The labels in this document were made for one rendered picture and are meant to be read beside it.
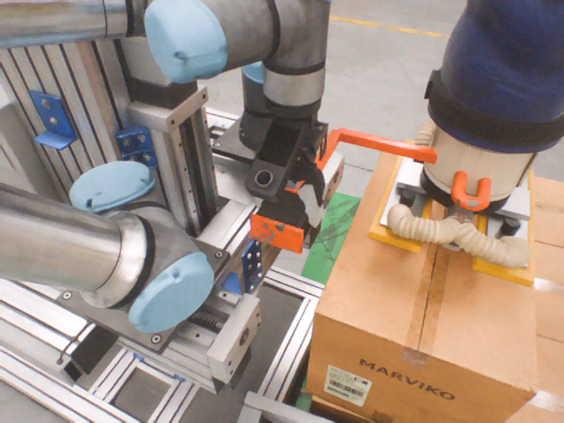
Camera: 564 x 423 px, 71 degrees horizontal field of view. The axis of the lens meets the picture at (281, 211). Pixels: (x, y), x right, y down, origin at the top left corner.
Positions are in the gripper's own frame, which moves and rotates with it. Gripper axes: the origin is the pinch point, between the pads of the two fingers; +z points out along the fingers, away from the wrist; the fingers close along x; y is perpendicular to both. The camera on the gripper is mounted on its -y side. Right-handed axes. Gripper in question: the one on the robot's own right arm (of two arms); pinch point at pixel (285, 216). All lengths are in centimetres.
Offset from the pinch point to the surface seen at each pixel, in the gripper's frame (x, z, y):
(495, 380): -39.4, 24.4, 0.2
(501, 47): -22.7, -22.6, 20.7
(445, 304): -29.4, 23.9, 12.1
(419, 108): -5, 118, 259
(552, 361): -67, 64, 36
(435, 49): 0, 118, 381
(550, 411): -66, 64, 21
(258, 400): 3, 57, -9
